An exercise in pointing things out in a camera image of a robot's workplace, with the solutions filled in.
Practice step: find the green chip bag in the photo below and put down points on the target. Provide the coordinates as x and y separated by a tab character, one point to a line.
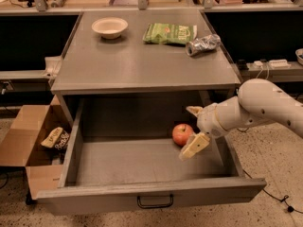
159	33

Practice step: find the white paper bowl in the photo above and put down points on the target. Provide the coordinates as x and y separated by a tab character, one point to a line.
109	27

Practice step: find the open cardboard box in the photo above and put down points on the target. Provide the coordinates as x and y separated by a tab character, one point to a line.
22	145

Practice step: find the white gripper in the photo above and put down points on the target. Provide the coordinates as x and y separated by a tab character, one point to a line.
208	119

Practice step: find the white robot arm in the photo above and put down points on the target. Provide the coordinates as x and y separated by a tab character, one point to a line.
258	102

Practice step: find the open grey bottom drawer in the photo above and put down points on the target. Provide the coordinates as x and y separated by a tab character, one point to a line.
121	148

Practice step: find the snack bag in box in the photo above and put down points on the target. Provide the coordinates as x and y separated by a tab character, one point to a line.
58	139

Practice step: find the red apple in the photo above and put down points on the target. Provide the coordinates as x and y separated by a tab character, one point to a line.
181	133

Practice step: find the white power strip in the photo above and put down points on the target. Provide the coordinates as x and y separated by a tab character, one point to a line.
274	64

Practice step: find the black drawer handle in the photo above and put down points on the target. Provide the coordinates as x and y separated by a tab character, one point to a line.
155	202

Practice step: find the grey cabinet counter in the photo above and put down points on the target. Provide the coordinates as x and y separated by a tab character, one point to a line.
128	65

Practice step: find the crushed silver can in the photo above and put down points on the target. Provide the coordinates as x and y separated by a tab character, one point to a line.
204	44

